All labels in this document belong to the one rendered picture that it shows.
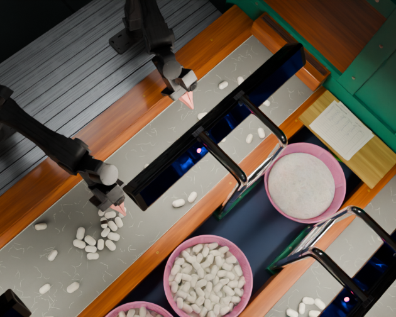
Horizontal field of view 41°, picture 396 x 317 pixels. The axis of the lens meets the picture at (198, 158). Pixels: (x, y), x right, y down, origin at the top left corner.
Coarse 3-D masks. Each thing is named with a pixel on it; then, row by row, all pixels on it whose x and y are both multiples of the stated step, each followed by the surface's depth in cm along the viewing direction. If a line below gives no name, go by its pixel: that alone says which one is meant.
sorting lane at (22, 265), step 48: (240, 48) 183; (192, 96) 176; (288, 96) 180; (144, 144) 169; (240, 144) 173; (48, 240) 157; (96, 240) 159; (144, 240) 160; (0, 288) 152; (96, 288) 155
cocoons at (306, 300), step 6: (306, 300) 158; (312, 300) 158; (318, 300) 158; (300, 306) 158; (318, 306) 158; (324, 306) 158; (288, 312) 156; (294, 312) 157; (300, 312) 157; (312, 312) 157; (318, 312) 157
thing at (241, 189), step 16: (240, 96) 137; (256, 112) 135; (272, 128) 134; (208, 144) 131; (224, 160) 130; (272, 160) 147; (240, 176) 130; (256, 176) 146; (240, 192) 140; (224, 208) 159
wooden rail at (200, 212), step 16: (288, 128) 173; (272, 144) 171; (256, 160) 169; (208, 192) 164; (224, 192) 165; (192, 208) 162; (208, 208) 163; (176, 224) 160; (192, 224) 161; (160, 240) 158; (176, 240) 159; (144, 256) 156; (160, 256) 157; (128, 272) 154; (144, 272) 155; (112, 288) 153; (128, 288) 153; (96, 304) 151; (112, 304) 151
